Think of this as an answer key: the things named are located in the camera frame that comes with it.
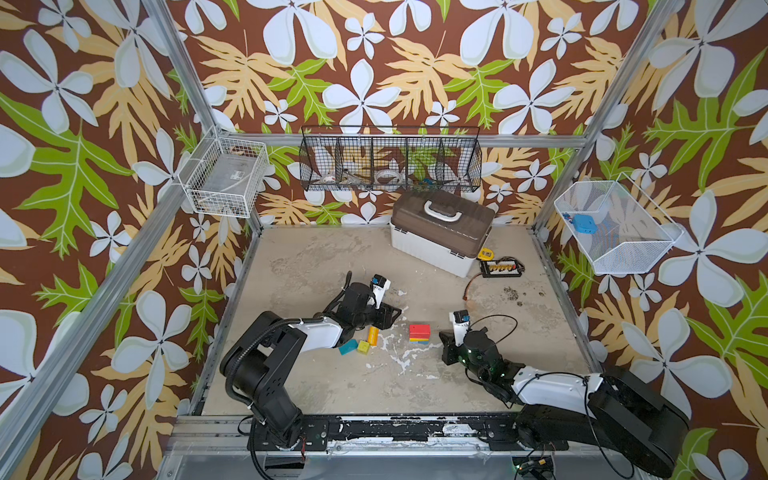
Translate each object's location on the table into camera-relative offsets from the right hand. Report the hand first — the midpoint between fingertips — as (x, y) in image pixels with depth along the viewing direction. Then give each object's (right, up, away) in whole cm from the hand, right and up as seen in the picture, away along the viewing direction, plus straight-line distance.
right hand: (437, 335), depth 87 cm
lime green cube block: (-22, -4, -1) cm, 22 cm away
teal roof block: (-26, -4, -1) cm, 26 cm away
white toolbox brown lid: (+3, +32, +7) cm, 33 cm away
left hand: (-13, +8, +4) cm, 16 cm away
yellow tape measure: (+23, +24, +23) cm, 40 cm away
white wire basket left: (-62, +47, -1) cm, 78 cm away
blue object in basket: (+43, +33, -1) cm, 54 cm away
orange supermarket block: (-19, -1, +4) cm, 19 cm away
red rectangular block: (-4, 0, +7) cm, 8 cm away
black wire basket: (-15, +56, +11) cm, 59 cm away
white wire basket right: (+50, +31, -5) cm, 59 cm away
